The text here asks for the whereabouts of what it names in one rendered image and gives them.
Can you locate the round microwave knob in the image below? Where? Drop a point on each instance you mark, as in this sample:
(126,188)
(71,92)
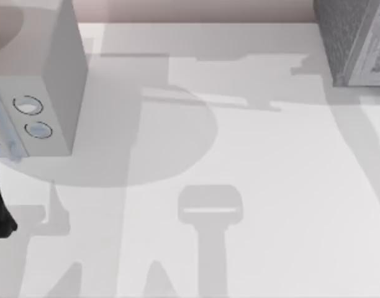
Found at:
(28,105)
(38,129)

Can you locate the pale microwave oven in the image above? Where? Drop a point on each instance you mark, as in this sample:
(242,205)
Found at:
(59,77)

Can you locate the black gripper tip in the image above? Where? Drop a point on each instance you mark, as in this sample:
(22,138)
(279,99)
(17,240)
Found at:
(0,214)

